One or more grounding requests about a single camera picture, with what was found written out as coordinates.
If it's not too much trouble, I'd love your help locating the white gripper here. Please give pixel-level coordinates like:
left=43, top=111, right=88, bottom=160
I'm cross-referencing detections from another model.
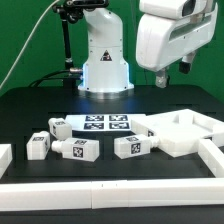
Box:
left=136, top=0, right=218, bottom=88

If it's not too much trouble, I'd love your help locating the white square tabletop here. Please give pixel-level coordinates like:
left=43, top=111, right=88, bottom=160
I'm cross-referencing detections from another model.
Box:
left=131, top=109, right=224, bottom=157

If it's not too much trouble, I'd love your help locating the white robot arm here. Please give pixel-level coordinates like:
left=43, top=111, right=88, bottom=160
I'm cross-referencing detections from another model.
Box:
left=78, top=0, right=218, bottom=99

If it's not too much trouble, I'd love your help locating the white right obstacle bar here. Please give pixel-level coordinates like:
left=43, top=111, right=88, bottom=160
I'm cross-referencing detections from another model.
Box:
left=198, top=139, right=224, bottom=178

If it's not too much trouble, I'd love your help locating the white obstacle bar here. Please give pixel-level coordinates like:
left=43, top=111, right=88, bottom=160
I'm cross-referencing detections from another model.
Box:
left=0, top=144, right=12, bottom=178
left=198, top=139, right=224, bottom=178
left=0, top=178, right=224, bottom=211

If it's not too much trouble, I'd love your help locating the white marker base sheet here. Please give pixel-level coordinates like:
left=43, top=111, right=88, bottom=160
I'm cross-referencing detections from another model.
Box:
left=66, top=114, right=145, bottom=132

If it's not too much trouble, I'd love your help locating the white front obstacle bar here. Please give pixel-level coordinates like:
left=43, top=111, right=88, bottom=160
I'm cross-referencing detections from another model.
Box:
left=0, top=178, right=224, bottom=211

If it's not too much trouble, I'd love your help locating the white left obstacle bar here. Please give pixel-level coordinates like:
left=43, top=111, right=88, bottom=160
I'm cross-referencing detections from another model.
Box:
left=0, top=144, right=12, bottom=178

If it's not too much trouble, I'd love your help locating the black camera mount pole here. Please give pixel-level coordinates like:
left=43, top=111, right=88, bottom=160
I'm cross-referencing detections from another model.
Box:
left=52, top=0, right=109, bottom=89

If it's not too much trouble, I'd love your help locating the black cable bundle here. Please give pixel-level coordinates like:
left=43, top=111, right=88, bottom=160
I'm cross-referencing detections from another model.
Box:
left=28, top=68, right=83, bottom=88

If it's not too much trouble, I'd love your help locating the grey cable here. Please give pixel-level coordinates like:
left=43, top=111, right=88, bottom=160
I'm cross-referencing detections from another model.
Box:
left=0, top=0, right=62, bottom=91

